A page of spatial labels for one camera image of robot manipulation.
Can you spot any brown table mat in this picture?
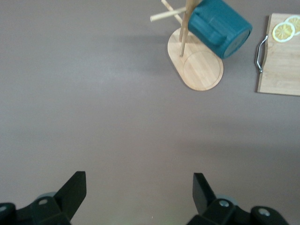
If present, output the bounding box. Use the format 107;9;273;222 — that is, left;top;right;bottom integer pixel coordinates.
0;0;300;225

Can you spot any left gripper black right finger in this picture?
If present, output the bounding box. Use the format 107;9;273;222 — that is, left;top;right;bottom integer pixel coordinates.
187;172;289;225

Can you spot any bamboo cutting board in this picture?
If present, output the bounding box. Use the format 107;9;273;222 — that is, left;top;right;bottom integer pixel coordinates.
254;13;300;97

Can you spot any lemon slice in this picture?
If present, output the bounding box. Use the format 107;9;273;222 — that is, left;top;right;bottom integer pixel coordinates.
284;15;300;36
271;22;296;43

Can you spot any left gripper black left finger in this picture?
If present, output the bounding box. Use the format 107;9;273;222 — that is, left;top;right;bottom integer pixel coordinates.
0;171;88;225

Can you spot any teal mug yellow inside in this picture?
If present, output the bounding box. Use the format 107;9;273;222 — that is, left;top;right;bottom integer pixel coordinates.
188;0;253;60

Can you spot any wooden mug tree rack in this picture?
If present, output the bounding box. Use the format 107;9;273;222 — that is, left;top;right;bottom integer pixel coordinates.
150;0;225;91

